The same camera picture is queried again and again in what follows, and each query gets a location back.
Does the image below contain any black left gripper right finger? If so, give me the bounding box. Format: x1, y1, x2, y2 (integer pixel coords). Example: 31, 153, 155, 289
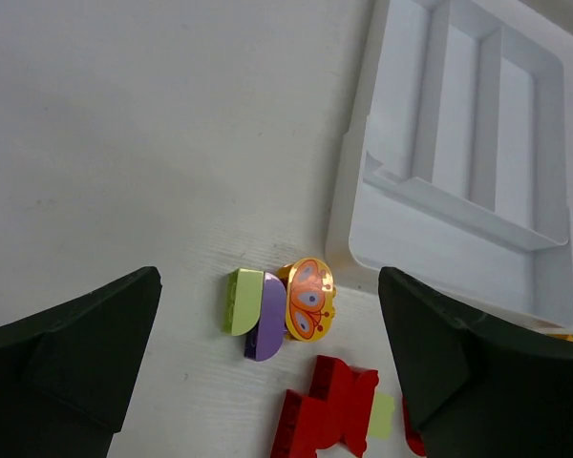
378, 267, 573, 457

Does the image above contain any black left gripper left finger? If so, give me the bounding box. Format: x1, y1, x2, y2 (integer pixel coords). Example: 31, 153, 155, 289
0, 266, 161, 457

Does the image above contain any yellow butterfly print brick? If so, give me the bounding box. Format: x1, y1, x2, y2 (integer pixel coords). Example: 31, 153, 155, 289
277, 258, 336, 342

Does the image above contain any lime green half-round brick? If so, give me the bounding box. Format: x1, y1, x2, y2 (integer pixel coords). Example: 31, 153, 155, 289
222, 268, 264, 336

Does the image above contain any lavender half-round brick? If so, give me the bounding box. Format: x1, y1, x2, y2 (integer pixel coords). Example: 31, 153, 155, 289
244, 272, 287, 362

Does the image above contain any red oval brick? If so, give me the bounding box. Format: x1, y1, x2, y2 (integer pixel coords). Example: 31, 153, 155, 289
402, 398, 426, 457

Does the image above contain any lime green brick by red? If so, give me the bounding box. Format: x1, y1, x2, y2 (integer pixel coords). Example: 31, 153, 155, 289
368, 392, 395, 440

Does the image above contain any red butterfly-shaped brick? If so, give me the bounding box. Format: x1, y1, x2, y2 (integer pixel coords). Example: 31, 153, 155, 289
270, 355, 379, 457

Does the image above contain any white divided plastic tray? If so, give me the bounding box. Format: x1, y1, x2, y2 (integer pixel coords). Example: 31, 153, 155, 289
325, 1, 573, 327

